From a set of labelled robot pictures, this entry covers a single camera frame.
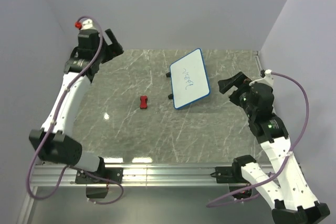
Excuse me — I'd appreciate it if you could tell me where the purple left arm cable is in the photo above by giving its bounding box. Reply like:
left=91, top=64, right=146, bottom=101
left=26, top=16, right=124, bottom=205

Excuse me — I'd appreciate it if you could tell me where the blue framed small whiteboard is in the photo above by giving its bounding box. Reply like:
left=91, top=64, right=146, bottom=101
left=170, top=48, right=211, bottom=110

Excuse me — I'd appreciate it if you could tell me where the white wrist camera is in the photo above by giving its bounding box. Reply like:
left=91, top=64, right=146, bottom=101
left=75, top=18, right=96, bottom=30
left=249, top=69, right=274, bottom=87

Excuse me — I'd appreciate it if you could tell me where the red whiteboard eraser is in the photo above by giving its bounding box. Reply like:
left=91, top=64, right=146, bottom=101
left=139, top=95, right=148, bottom=109

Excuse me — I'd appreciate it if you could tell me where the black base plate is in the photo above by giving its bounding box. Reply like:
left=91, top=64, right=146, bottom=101
left=75, top=167, right=123, bottom=185
left=210, top=166, right=248, bottom=184

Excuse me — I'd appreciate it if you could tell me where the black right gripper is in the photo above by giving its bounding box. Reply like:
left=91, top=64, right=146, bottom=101
left=217, top=71, right=256, bottom=118

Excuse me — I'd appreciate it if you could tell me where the aluminium mounting rail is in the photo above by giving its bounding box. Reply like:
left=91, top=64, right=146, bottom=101
left=28, top=163, right=274, bottom=188

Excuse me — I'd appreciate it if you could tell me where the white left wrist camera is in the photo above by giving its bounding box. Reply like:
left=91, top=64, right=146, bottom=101
left=75, top=18, right=96, bottom=30

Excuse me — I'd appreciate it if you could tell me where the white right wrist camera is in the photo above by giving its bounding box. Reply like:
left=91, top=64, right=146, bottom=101
left=249, top=69, right=274, bottom=87

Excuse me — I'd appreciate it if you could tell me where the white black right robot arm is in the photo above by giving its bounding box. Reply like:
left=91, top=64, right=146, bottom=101
left=218, top=70, right=330, bottom=223

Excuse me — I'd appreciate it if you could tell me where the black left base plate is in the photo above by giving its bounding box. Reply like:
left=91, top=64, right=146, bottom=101
left=75, top=167, right=123, bottom=185

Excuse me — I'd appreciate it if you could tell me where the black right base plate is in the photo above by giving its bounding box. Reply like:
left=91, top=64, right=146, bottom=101
left=210, top=166, right=248, bottom=184

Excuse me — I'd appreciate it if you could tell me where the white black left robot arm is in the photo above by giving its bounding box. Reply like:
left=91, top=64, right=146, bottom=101
left=29, top=28, right=123, bottom=183

